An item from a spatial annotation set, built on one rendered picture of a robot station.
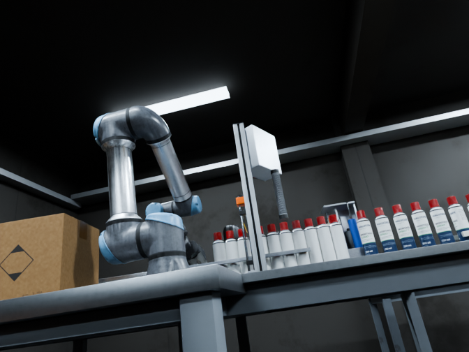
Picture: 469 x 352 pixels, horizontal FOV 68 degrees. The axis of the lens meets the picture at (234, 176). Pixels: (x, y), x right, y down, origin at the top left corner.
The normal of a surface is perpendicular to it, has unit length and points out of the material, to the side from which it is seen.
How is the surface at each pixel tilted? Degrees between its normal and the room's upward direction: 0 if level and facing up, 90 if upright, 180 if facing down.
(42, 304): 90
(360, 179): 90
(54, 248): 90
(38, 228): 90
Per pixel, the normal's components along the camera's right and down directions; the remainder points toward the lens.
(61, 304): -0.22, -0.35
